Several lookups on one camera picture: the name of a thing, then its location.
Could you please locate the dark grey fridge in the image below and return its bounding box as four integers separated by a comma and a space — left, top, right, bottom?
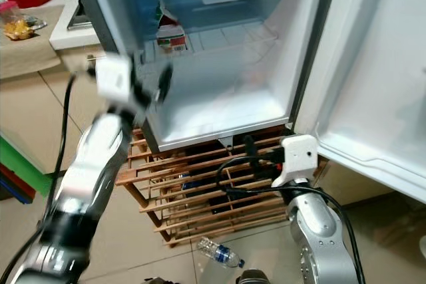
69, 0, 341, 154

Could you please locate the small beige counter cloth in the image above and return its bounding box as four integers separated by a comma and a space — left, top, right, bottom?
0, 3, 67, 80

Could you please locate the clear plastic water bottle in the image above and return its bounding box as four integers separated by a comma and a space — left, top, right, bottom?
196, 235, 246, 269

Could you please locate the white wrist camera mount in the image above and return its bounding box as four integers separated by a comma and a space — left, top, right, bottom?
270, 134, 320, 189
94, 54, 138, 106

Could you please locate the white cabinet with handle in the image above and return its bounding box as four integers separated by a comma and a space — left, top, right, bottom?
0, 5, 107, 165

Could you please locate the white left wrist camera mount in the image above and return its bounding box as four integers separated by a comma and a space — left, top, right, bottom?
94, 54, 138, 106

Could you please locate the blue board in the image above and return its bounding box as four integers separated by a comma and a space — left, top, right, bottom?
0, 172, 34, 204

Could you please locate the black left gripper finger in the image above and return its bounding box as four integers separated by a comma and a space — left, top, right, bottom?
155, 63, 174, 104

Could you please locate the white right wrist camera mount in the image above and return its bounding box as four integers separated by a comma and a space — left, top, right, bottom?
270, 134, 320, 189

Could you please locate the pink lid container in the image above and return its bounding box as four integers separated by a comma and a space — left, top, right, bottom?
0, 0, 20, 23

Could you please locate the white fridge door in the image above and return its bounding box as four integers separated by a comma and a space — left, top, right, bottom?
294, 0, 426, 206

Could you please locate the green board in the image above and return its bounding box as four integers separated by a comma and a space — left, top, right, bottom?
0, 136, 47, 195

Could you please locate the red green white carton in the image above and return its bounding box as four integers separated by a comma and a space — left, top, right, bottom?
154, 0, 186, 54

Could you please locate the wooden slatted rack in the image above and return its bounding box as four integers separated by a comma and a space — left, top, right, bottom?
116, 124, 328, 249

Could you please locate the steel gas stove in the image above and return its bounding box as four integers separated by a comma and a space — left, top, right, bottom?
66, 0, 92, 31

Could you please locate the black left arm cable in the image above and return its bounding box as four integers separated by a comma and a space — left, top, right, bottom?
0, 68, 97, 284

